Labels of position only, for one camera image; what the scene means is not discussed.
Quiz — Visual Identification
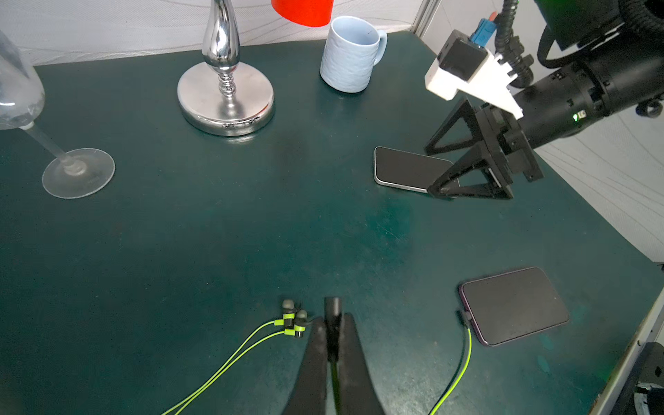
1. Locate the red plastic goblet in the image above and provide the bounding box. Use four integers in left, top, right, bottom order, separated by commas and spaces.
271, 0, 334, 28

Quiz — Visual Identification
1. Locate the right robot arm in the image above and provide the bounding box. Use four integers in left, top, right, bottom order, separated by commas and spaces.
425, 1, 663, 199

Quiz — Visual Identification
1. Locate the black phone silver frame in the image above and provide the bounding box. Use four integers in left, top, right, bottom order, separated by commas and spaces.
373, 146, 453, 194

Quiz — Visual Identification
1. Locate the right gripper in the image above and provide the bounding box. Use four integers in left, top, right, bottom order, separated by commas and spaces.
425, 98, 544, 200

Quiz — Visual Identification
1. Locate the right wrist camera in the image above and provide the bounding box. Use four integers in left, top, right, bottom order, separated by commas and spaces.
425, 29, 523, 119

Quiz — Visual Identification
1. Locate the green table mat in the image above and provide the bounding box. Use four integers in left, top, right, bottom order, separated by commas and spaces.
1, 32, 663, 414

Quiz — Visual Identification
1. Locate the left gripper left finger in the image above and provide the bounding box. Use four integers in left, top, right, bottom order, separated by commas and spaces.
283, 317, 329, 415

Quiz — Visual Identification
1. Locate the black phone purple frame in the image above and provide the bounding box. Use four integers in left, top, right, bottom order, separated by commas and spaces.
458, 267, 570, 347

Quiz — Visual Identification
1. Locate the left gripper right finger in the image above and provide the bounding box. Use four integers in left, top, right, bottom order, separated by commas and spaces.
338, 313, 385, 415

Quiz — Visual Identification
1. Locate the silver glass holder stand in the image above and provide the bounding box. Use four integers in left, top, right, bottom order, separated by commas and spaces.
177, 0, 275, 138

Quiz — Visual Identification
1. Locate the clear wine glass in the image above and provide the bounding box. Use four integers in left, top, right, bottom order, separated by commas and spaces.
1, 34, 116, 200

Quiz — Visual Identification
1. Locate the light blue mug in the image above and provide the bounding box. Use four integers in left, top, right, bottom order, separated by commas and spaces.
319, 16, 387, 93

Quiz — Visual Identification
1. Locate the green earphones cable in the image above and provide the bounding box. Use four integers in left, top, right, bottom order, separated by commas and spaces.
427, 310, 474, 415
160, 296, 344, 415

